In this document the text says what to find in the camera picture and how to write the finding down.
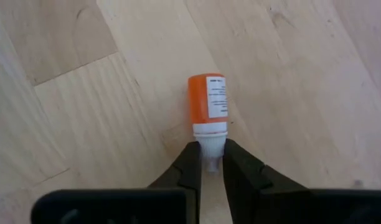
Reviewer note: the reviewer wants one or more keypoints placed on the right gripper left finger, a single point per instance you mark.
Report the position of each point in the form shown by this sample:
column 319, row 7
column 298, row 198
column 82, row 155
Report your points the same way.
column 184, row 186

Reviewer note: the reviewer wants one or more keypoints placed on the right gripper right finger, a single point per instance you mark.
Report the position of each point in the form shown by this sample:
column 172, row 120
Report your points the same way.
column 246, row 186

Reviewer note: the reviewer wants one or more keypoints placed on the small orange food coloring bottle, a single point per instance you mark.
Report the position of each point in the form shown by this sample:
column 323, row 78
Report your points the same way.
column 198, row 99

